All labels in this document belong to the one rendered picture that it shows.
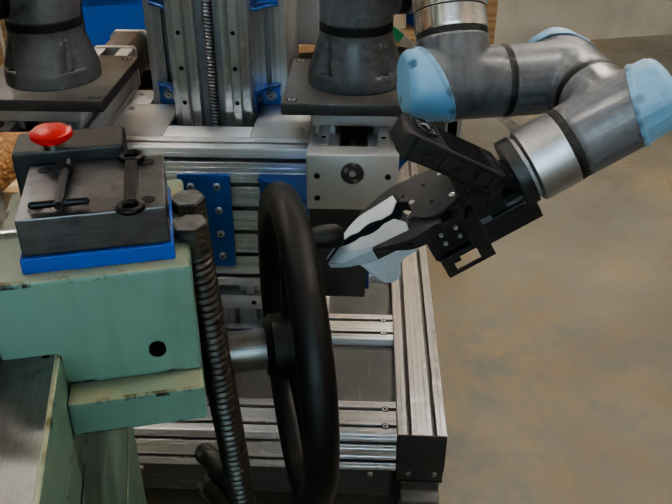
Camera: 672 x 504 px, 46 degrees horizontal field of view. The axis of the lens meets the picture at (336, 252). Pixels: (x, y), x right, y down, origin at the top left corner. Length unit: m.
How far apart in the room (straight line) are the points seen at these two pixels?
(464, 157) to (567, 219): 1.97
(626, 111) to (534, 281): 1.59
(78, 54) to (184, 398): 0.85
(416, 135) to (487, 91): 0.14
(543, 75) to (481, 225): 0.16
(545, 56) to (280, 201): 0.35
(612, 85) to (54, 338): 0.53
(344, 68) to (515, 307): 1.15
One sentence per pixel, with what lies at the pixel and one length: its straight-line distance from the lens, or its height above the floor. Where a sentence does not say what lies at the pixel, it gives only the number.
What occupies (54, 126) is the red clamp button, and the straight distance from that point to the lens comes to 0.62.
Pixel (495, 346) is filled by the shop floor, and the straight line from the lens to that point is 2.06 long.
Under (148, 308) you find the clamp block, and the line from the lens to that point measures 0.56.
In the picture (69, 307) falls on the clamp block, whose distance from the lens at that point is 0.56.
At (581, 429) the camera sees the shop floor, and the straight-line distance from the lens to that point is 1.88.
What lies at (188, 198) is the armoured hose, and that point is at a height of 0.97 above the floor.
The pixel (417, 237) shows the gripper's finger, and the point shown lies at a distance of 0.75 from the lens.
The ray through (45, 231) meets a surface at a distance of 0.55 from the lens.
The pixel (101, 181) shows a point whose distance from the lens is 0.58.
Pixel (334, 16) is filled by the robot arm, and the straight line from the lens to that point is 1.24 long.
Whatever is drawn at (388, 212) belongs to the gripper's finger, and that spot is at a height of 0.87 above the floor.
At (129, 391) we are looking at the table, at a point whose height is 0.87.
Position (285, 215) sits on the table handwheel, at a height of 0.95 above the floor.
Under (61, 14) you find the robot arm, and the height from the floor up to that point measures 0.93.
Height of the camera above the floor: 1.24
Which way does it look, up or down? 31 degrees down
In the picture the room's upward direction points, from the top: straight up
